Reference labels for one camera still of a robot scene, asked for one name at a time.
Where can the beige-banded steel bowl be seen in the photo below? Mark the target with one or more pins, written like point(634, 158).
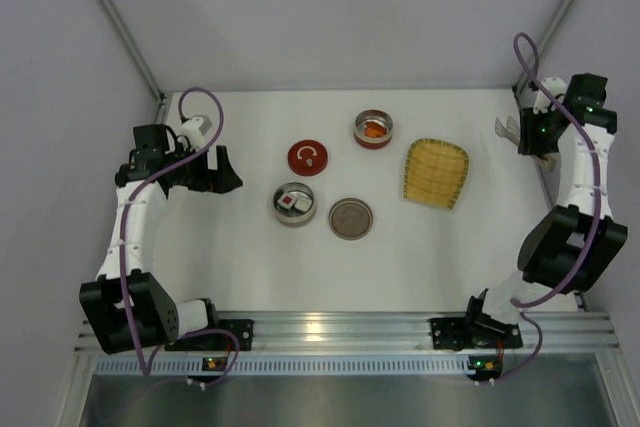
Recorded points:
point(293, 218)

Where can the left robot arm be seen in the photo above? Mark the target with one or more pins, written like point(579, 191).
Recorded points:
point(126, 306)

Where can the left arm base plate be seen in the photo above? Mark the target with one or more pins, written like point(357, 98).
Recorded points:
point(227, 335)

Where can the red-banded steel bowl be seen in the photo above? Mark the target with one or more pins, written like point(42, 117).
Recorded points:
point(378, 116)

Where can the red round lid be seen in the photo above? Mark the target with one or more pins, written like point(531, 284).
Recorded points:
point(307, 158)

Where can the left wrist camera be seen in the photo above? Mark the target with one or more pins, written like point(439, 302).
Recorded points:
point(196, 130)

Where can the slotted cable duct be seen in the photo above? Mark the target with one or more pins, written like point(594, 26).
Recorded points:
point(317, 365)

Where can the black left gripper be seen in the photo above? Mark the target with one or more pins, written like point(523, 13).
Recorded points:
point(212, 170)

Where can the aluminium mounting rail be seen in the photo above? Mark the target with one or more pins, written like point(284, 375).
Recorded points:
point(406, 332)

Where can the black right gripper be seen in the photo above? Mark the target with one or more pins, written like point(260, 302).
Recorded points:
point(526, 132)

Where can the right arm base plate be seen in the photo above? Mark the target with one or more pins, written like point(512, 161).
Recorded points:
point(459, 333)

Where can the bamboo tray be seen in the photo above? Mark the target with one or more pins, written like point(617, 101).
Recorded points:
point(435, 173)

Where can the metal tongs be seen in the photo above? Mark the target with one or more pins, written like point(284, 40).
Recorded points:
point(511, 132)

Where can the frame post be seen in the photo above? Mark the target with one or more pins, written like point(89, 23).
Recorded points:
point(555, 22)
point(130, 46)

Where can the sushi roll white centre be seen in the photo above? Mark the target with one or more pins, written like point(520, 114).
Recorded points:
point(303, 204)

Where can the left frame post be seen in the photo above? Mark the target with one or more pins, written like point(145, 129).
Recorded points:
point(130, 46)

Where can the orange carrot piece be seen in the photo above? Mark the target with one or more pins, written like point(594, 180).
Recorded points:
point(374, 133)

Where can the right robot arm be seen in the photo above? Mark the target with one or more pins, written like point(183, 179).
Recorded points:
point(569, 249)

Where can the right frame post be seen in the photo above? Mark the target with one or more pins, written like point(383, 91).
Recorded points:
point(555, 22)

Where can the brown round lid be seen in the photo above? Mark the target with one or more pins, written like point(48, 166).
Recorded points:
point(350, 219)

